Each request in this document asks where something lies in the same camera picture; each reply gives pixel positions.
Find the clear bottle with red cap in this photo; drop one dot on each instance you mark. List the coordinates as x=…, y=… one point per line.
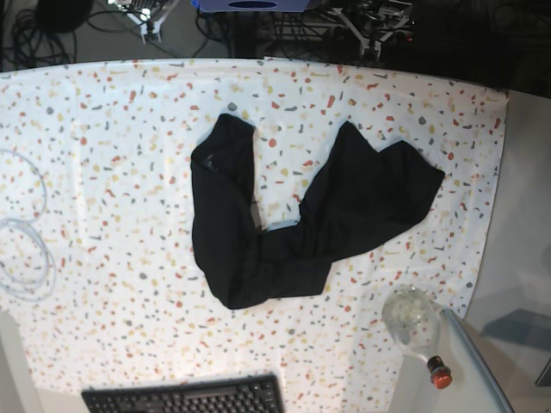
x=414, y=323

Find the terrazzo pattern tablecloth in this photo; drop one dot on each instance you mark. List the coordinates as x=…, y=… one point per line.
x=96, y=157

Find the blue box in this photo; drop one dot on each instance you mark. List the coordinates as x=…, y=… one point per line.
x=214, y=6

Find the black t-shirt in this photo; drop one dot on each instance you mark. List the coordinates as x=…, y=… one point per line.
x=360, y=199

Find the black computer keyboard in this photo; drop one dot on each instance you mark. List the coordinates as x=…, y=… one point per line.
x=260, y=393

